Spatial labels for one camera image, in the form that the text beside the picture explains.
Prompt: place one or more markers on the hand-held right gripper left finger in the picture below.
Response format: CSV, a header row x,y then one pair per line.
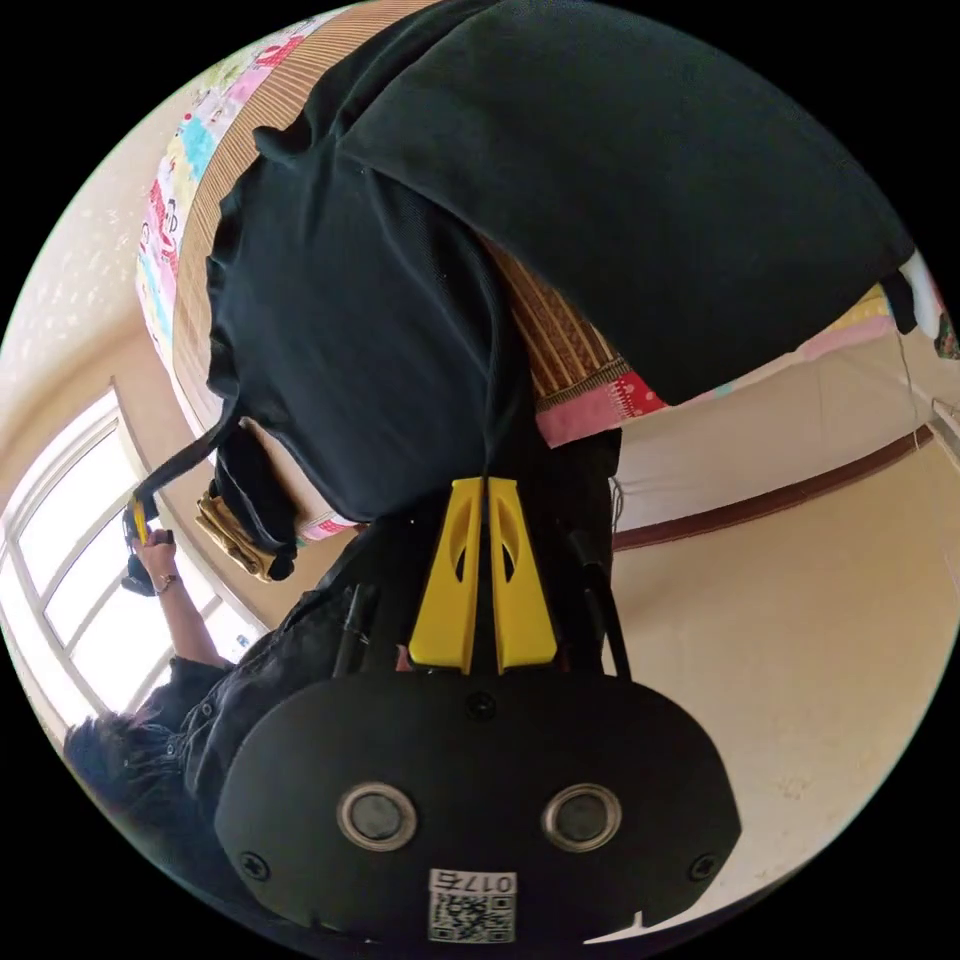
x,y
442,600

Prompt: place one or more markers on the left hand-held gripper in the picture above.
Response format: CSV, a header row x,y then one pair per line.
x,y
137,579

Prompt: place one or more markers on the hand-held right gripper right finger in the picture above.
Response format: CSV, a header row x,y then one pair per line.
x,y
529,600

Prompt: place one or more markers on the black long sleeve shirt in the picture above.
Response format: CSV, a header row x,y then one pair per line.
x,y
600,187

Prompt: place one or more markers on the person's left forearm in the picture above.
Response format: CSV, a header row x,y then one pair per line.
x,y
187,626

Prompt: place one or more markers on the person's left hand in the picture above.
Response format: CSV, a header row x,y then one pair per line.
x,y
159,559

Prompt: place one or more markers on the window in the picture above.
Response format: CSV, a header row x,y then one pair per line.
x,y
67,525

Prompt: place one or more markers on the tan folded garment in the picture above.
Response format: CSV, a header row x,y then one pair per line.
x,y
234,537

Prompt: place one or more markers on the person's body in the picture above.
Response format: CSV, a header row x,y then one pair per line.
x,y
187,720

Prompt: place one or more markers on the bed with woven mat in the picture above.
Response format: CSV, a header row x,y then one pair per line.
x,y
196,247

